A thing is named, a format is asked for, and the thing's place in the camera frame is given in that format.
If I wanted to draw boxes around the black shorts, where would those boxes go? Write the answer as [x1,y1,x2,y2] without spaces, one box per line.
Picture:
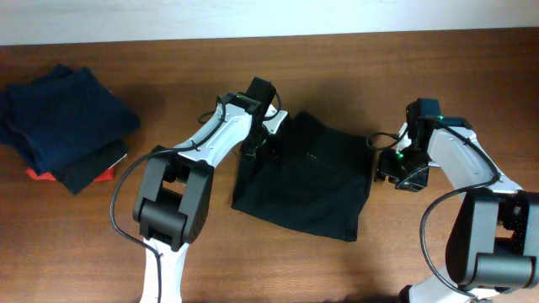
[232,112,375,242]

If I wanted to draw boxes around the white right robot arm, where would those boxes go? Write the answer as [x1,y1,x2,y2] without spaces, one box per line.
[374,114,538,302]

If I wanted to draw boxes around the folded navy blue garment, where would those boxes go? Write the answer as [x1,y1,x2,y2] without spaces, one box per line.
[1,65,140,173]

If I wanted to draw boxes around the folded red garment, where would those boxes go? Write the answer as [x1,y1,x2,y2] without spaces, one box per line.
[25,155,126,182]

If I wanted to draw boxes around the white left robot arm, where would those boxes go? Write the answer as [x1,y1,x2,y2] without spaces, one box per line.
[133,90,287,302]

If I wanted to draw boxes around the folded black garment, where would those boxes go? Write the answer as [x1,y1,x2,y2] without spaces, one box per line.
[51,140,129,195]

